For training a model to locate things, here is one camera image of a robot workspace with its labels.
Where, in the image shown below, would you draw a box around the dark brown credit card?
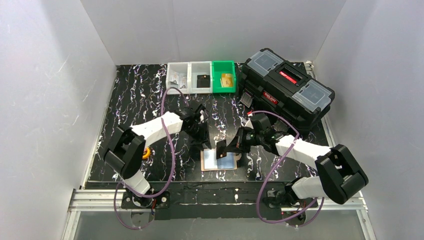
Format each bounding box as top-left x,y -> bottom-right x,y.
215,139 -> 227,160

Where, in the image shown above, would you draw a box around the beige leather card holder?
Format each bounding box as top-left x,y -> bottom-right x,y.
200,148 -> 242,172

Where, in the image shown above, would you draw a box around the white silver credit card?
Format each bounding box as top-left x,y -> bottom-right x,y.
177,73 -> 188,89

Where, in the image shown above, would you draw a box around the yellow VIP credit card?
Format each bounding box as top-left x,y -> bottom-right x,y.
220,73 -> 234,88

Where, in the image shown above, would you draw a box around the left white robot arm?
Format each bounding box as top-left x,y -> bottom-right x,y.
99,104 -> 211,198

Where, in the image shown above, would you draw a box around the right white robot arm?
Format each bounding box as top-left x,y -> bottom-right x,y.
219,111 -> 369,205

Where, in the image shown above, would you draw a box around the silver cards in bin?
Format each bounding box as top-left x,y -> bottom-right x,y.
168,73 -> 179,88

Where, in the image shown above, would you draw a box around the left white storage bin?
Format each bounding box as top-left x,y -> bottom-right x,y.
165,62 -> 191,95

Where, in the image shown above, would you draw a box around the white storage bin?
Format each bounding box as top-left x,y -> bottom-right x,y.
165,62 -> 191,95
189,61 -> 213,94

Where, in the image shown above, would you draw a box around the black plastic toolbox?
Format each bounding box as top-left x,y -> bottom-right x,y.
236,48 -> 335,131

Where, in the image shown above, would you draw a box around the middle white storage bin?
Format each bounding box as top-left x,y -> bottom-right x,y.
189,61 -> 213,94

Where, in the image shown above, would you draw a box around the green storage bin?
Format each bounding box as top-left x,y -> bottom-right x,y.
211,60 -> 237,94

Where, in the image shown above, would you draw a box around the aluminium frame rail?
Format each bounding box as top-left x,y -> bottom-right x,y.
62,182 -> 376,240

